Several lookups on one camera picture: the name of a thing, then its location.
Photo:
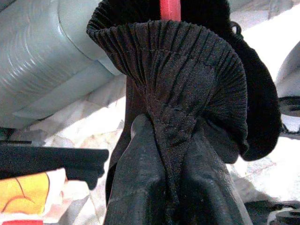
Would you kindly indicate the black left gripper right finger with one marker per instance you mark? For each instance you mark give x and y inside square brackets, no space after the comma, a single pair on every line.
[211,192]

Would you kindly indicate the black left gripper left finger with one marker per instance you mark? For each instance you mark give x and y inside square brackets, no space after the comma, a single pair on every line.
[140,182]

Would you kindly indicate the black elastic waist shorts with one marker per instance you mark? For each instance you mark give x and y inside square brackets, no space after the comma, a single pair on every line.
[187,70]

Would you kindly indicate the red plastic hanger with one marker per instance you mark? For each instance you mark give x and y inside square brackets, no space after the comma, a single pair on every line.
[170,9]

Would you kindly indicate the black printed t-shirt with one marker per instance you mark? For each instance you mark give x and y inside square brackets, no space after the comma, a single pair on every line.
[58,164]

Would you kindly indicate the pink cartoon print garment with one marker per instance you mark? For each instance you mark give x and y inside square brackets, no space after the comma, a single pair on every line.
[23,197]

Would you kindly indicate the grey-green leather sofa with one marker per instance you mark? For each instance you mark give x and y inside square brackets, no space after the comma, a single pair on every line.
[35,58]

